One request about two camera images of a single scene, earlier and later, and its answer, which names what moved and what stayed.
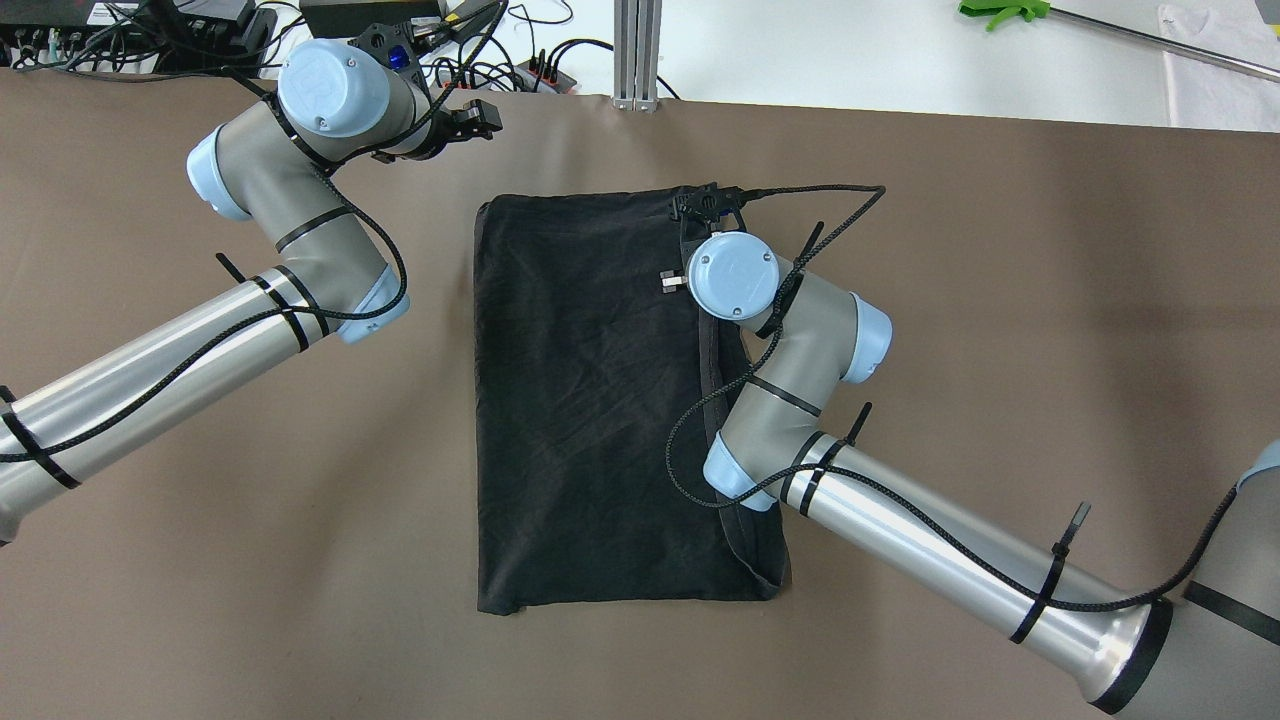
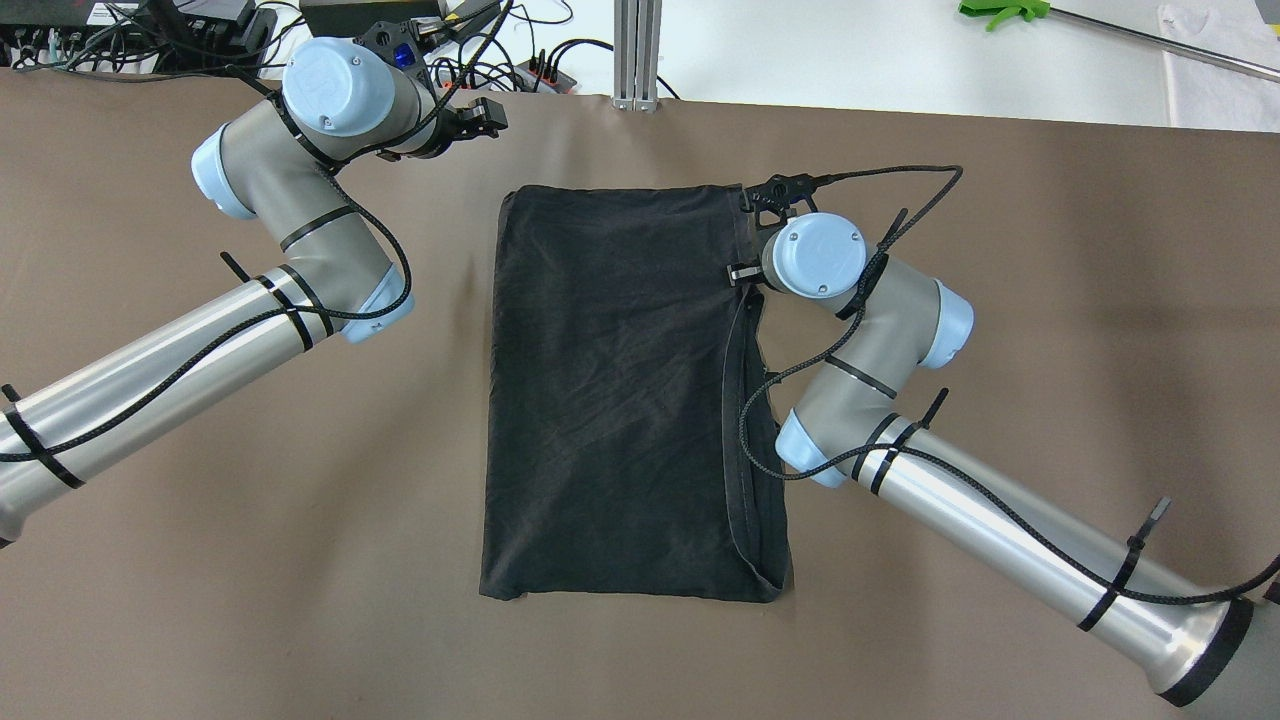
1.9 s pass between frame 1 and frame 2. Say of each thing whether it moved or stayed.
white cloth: stayed
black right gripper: stayed
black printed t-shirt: stayed
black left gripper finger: moved
